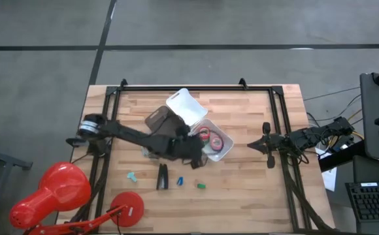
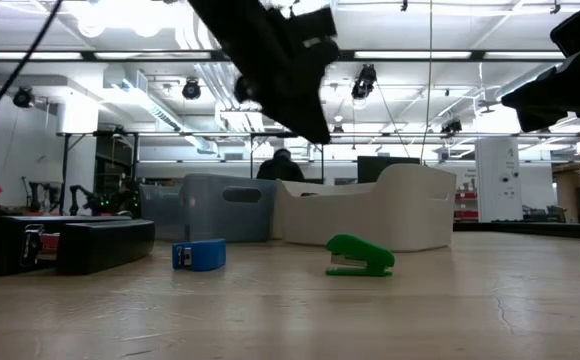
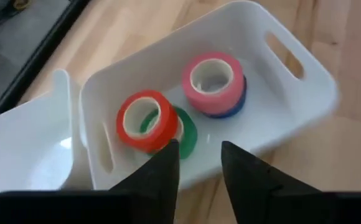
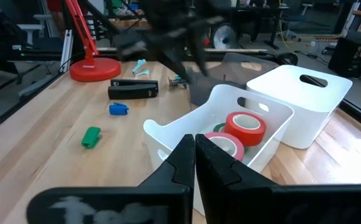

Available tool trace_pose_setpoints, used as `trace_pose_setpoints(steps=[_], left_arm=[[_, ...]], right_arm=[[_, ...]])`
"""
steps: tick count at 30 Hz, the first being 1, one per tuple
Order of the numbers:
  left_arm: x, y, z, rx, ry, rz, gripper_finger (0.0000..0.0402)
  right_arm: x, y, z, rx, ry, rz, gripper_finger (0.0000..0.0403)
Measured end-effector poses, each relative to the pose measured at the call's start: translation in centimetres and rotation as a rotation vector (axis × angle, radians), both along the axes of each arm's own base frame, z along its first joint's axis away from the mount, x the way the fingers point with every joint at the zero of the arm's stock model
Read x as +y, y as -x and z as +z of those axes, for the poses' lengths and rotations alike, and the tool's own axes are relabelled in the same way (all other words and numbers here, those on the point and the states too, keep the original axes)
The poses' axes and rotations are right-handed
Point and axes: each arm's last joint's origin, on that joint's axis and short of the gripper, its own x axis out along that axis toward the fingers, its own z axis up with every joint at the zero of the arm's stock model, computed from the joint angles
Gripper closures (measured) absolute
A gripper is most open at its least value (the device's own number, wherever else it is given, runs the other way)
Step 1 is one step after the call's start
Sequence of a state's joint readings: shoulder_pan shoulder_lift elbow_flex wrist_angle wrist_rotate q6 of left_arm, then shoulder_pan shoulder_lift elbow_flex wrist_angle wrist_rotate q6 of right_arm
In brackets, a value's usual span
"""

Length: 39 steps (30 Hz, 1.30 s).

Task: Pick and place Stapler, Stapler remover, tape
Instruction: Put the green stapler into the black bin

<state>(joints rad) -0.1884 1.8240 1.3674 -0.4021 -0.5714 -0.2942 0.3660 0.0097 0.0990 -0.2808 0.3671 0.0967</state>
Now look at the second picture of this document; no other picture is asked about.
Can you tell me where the black aluminium table frame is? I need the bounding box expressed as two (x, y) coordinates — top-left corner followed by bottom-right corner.
(0, 217), (580, 242)

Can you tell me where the black ceiling spotlight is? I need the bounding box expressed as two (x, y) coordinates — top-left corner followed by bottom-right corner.
(439, 118), (464, 136)
(12, 87), (36, 109)
(181, 78), (202, 101)
(350, 63), (378, 101)

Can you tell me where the thin hanging cable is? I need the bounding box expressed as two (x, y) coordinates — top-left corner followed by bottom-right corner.
(421, 0), (434, 162)

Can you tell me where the frosted whitish plastic bin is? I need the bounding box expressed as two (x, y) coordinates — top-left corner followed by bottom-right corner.
(273, 163), (458, 253)

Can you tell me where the person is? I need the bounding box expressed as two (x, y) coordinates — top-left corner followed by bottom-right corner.
(255, 147), (306, 182)

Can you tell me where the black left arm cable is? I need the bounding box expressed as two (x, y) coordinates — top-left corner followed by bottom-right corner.
(0, 0), (65, 140)

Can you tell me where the black monitor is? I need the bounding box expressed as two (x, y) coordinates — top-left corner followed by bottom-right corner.
(357, 155), (421, 184)

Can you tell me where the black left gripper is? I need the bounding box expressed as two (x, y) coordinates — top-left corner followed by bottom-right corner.
(188, 0), (341, 145)

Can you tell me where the grey translucent plastic bin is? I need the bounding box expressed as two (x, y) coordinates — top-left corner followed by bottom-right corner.
(138, 173), (279, 245)

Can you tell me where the white pillar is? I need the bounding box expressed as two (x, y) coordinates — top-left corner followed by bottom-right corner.
(474, 137), (524, 224)

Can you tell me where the red storage shelf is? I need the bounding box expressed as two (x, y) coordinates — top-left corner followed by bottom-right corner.
(455, 191), (479, 221)

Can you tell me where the large black stapler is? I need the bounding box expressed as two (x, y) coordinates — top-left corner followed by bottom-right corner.
(0, 214), (157, 278)

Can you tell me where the black metal rack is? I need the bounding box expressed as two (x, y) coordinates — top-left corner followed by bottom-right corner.
(58, 130), (141, 217)

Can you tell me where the small green stapler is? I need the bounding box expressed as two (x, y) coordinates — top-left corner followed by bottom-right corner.
(325, 233), (396, 278)

